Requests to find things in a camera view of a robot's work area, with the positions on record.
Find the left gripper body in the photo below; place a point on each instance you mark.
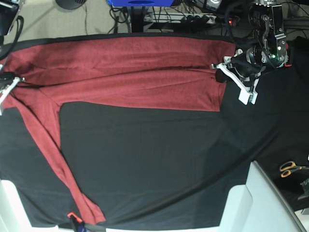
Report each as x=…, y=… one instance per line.
x=248, y=64

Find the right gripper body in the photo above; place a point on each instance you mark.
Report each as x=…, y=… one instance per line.
x=6, y=78

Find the maroon long-sleeve T-shirt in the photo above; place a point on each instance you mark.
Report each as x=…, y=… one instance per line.
x=140, y=72

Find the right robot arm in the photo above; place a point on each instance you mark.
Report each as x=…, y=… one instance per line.
x=9, y=16

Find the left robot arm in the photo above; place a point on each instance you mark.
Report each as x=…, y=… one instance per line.
x=267, y=51

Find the orange black clamp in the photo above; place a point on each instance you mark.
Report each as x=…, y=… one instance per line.
x=289, y=56

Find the white power strip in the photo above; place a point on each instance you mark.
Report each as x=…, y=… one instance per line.
x=170, y=17

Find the blue plastic bin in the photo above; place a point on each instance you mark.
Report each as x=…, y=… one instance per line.
x=140, y=3

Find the black table cloth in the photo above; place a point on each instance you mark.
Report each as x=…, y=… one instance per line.
x=164, y=169

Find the blue orange clamp bottom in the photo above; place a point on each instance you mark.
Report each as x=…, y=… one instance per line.
x=77, y=223

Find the yellow handled scissors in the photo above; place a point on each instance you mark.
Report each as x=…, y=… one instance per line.
x=290, y=167

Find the black table leg post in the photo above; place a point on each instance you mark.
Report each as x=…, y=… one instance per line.
x=137, y=15

